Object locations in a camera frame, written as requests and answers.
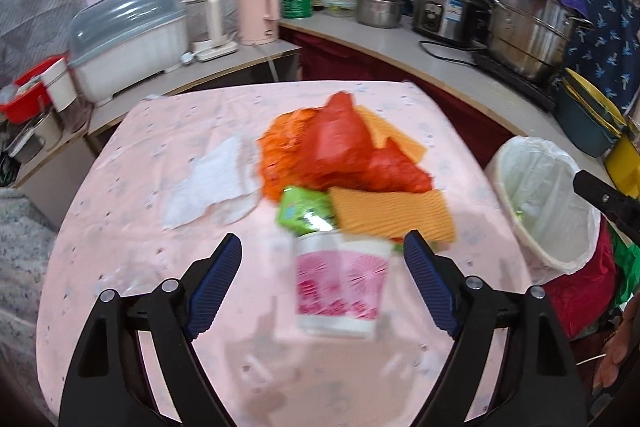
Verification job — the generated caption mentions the orange plastic bag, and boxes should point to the orange plastic bag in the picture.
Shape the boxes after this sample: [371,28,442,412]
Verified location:
[258,91,433,202]

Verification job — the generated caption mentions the person right hand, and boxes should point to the person right hand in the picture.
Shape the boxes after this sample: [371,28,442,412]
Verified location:
[592,295,639,391]

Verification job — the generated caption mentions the small steel lidded pot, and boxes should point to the small steel lidded pot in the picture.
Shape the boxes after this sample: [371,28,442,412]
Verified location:
[355,0,402,29]

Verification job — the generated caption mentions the white lined trash bin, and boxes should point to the white lined trash bin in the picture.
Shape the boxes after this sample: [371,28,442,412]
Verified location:
[485,136,600,285]

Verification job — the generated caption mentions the green foil snack pouch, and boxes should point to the green foil snack pouch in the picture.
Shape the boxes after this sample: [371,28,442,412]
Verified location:
[276,186,337,236]

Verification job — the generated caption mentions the white dish box grey lid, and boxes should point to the white dish box grey lid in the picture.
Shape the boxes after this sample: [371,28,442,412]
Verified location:
[68,0,189,105]

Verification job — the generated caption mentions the black induction cooktop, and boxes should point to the black induction cooktop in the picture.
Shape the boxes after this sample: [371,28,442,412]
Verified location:
[471,50,556,113]

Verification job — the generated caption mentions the steel rice cooker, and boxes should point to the steel rice cooker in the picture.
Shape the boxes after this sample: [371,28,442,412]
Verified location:
[412,0,478,48]

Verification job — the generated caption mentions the yellow electric cooking pot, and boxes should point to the yellow electric cooking pot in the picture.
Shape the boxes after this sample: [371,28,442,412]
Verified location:
[604,133,640,199]

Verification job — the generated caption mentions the black power cable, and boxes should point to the black power cable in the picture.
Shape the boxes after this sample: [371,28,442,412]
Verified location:
[418,39,482,70]

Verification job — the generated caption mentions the red plastic basket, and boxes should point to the red plastic basket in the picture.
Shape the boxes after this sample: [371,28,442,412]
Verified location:
[1,54,66,124]

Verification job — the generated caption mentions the orange foam net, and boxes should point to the orange foam net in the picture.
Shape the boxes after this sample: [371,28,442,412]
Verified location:
[355,105,426,165]
[329,187,457,244]

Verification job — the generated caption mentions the white countertop board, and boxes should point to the white countertop board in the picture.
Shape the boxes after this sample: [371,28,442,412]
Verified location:
[281,12,611,183]

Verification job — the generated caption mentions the pink electric kettle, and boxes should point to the pink electric kettle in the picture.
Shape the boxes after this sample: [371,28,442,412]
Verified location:
[238,0,280,46]

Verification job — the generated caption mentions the white tissue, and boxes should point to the white tissue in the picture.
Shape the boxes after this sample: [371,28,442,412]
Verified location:
[162,135,262,230]

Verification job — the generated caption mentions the green plastic bag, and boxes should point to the green plastic bag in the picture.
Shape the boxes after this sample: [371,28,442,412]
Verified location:
[612,235,640,307]

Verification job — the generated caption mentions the white glass kettle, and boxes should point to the white glass kettle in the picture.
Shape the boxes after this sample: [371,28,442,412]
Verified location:
[182,0,238,63]

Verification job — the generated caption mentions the large steel steamer pot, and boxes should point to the large steel steamer pot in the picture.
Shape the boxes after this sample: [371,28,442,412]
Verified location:
[480,0,594,84]

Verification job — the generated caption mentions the stacked blue yellow basins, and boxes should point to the stacked blue yellow basins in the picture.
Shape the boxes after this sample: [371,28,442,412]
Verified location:
[554,68,627,158]

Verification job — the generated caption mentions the pink flower paper cup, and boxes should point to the pink flower paper cup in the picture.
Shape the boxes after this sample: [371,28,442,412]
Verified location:
[294,231,394,338]

